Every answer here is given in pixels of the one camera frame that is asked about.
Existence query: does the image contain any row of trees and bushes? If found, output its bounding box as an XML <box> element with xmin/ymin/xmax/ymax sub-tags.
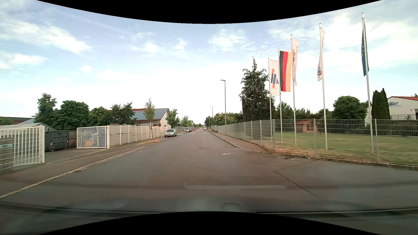
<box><xmin>204</xmin><ymin>112</ymin><xmax>244</xmax><ymax>128</ymax></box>

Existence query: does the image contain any grey pavement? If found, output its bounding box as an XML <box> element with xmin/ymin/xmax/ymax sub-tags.
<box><xmin>0</xmin><ymin>136</ymin><xmax>164</xmax><ymax>196</ymax></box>
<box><xmin>209</xmin><ymin>130</ymin><xmax>263</xmax><ymax>153</ymax></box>

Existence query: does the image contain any grey asphalt road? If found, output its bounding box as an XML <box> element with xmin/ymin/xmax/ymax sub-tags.
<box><xmin>0</xmin><ymin>128</ymin><xmax>418</xmax><ymax>209</ymax></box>

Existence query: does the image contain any tall conifer tree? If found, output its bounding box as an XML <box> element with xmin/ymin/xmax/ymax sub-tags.
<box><xmin>239</xmin><ymin>57</ymin><xmax>275</xmax><ymax>122</ymax></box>

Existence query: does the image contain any building with solar roof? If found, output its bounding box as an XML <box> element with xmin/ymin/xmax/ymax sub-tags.
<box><xmin>131</xmin><ymin>108</ymin><xmax>172</xmax><ymax>128</ymax></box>

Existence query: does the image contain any young slender tree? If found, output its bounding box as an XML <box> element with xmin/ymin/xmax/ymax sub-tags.
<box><xmin>143</xmin><ymin>98</ymin><xmax>156</xmax><ymax>141</ymax></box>

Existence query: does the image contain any white flag with logo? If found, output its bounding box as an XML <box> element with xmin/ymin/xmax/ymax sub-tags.
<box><xmin>268</xmin><ymin>58</ymin><xmax>281</xmax><ymax>143</ymax></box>

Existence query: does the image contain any white metal fence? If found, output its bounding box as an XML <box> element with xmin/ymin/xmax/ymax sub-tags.
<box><xmin>77</xmin><ymin>125</ymin><xmax>170</xmax><ymax>149</ymax></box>

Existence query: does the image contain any black red gold flag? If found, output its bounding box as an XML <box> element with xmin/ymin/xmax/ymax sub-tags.
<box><xmin>278</xmin><ymin>48</ymin><xmax>292</xmax><ymax>145</ymax></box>

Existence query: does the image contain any small red wooden hut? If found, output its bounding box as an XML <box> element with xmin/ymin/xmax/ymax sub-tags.
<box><xmin>295</xmin><ymin>120</ymin><xmax>318</xmax><ymax>133</ymax></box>

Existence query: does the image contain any white narrow flag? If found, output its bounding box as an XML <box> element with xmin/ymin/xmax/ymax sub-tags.
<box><xmin>290</xmin><ymin>35</ymin><xmax>300</xmax><ymax>147</ymax></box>
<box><xmin>317</xmin><ymin>23</ymin><xmax>328</xmax><ymax>151</ymax></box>

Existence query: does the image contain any car's own bonnet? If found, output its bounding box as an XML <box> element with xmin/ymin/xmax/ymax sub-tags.
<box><xmin>0</xmin><ymin>198</ymin><xmax>418</xmax><ymax>235</ymax></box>

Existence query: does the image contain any grass lawn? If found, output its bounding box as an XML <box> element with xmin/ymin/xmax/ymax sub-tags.
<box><xmin>261</xmin><ymin>131</ymin><xmax>418</xmax><ymax>165</ymax></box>

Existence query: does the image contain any group of large trees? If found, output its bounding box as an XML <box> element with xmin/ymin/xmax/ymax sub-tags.
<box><xmin>33</xmin><ymin>93</ymin><xmax>137</xmax><ymax>131</ymax></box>

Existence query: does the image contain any round green tree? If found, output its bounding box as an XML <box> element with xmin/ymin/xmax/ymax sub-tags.
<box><xmin>332</xmin><ymin>95</ymin><xmax>368</xmax><ymax>120</ymax></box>

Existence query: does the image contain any dark green container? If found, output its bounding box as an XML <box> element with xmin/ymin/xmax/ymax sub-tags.
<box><xmin>44</xmin><ymin>130</ymin><xmax>77</xmax><ymax>153</ymax></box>

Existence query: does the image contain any blue flag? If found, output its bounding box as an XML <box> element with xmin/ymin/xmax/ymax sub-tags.
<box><xmin>361</xmin><ymin>13</ymin><xmax>375</xmax><ymax>154</ymax></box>

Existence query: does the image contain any dark cypress tree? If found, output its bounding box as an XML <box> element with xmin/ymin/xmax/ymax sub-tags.
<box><xmin>371</xmin><ymin>88</ymin><xmax>391</xmax><ymax>120</ymax></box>

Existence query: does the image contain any low grey building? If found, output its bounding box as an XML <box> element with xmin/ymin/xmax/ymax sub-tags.
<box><xmin>0</xmin><ymin>116</ymin><xmax>56</xmax><ymax>132</ymax></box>

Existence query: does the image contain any white metal gate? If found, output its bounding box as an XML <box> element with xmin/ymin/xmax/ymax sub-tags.
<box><xmin>0</xmin><ymin>125</ymin><xmax>46</xmax><ymax>171</ymax></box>

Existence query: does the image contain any white building with red roof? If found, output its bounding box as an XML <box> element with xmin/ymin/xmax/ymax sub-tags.
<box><xmin>365</xmin><ymin>96</ymin><xmax>418</xmax><ymax>121</ymax></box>

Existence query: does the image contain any tall lamp post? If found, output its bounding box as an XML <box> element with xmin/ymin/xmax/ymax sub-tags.
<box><xmin>220</xmin><ymin>79</ymin><xmax>227</xmax><ymax>126</ymax></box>

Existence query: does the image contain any grey wire mesh fence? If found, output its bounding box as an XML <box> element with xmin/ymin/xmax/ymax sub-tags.
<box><xmin>212</xmin><ymin>118</ymin><xmax>418</xmax><ymax>164</ymax></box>

